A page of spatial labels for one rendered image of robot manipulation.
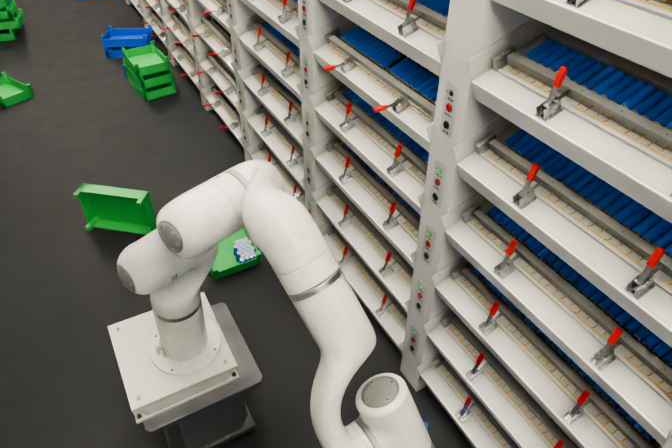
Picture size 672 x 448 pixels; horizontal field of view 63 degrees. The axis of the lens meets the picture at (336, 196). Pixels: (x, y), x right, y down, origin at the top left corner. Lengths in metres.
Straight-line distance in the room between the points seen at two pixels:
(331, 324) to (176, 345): 0.74
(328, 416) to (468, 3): 0.77
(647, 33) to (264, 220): 0.60
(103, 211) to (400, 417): 1.96
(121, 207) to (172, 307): 1.21
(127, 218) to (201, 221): 1.69
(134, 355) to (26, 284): 0.95
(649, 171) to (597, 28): 0.23
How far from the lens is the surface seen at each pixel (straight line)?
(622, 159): 0.97
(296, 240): 0.78
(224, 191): 0.91
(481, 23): 1.10
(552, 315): 1.23
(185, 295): 1.36
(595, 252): 1.08
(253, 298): 2.14
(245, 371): 1.60
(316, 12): 1.72
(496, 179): 1.20
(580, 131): 1.02
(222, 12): 2.67
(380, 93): 1.48
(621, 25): 0.91
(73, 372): 2.10
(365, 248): 1.86
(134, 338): 1.64
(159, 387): 1.54
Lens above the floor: 1.59
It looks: 38 degrees down
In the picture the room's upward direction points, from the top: 1 degrees clockwise
